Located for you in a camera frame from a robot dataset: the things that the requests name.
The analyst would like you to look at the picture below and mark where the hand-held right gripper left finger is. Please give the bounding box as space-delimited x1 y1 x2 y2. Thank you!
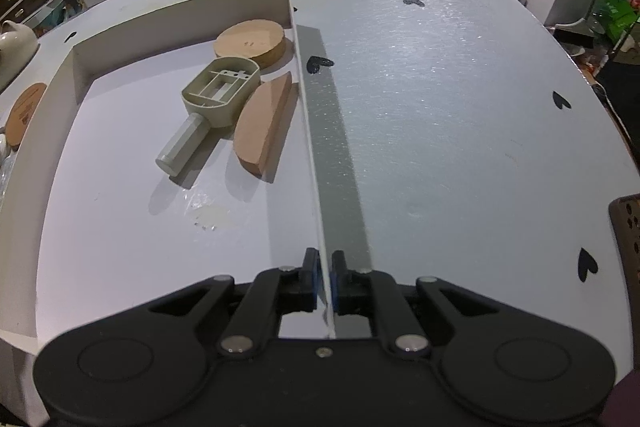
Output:
150 248 321 358

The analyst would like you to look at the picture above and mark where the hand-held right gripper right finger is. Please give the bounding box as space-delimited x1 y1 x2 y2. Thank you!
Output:
330 249 501 358

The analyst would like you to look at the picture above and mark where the wooden semicircle block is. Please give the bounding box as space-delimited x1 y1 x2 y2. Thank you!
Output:
233 73 294 180

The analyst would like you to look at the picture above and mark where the beige plastic handle part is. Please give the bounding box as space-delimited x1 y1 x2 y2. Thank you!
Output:
155 56 262 178

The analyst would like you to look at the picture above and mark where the white shallow cardboard box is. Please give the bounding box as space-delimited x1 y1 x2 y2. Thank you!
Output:
0 0 337 355

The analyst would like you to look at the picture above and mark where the round wooden disc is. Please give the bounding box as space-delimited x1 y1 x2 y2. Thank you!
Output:
214 19 287 68

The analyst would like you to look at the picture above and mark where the round cork coaster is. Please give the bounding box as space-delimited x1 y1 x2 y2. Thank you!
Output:
4 82 48 151

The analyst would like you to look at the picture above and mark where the brown printed card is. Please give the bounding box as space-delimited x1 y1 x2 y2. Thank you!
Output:
607 193 640 323

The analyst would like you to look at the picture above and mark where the cat-shaped ceramic pot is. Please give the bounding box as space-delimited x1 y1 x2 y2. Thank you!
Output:
0 20 40 90

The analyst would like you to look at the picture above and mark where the green box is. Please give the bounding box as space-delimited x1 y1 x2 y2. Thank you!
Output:
595 0 640 45

